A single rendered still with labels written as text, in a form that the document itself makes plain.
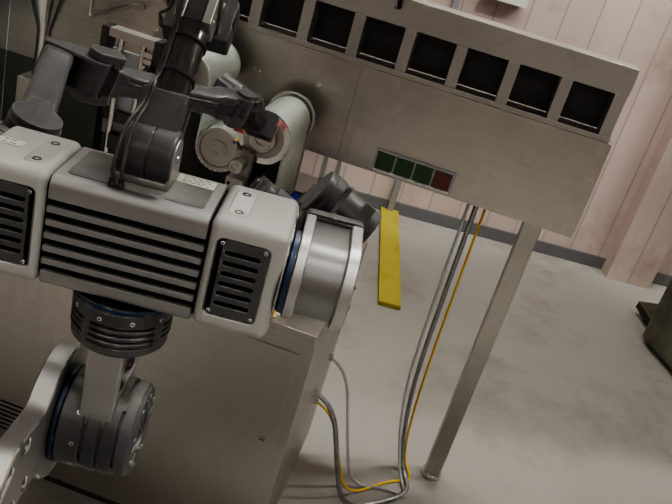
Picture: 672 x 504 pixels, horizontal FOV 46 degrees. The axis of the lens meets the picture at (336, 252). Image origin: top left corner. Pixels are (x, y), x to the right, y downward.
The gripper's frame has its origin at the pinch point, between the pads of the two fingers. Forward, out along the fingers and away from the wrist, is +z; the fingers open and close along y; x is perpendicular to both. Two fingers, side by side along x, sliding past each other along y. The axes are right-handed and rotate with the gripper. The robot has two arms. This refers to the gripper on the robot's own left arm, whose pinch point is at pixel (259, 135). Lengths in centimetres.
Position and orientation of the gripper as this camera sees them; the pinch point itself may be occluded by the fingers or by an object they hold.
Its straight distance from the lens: 210.0
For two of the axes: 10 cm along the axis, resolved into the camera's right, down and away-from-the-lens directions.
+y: 9.4, 3.3, -0.9
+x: 3.4, -9.0, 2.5
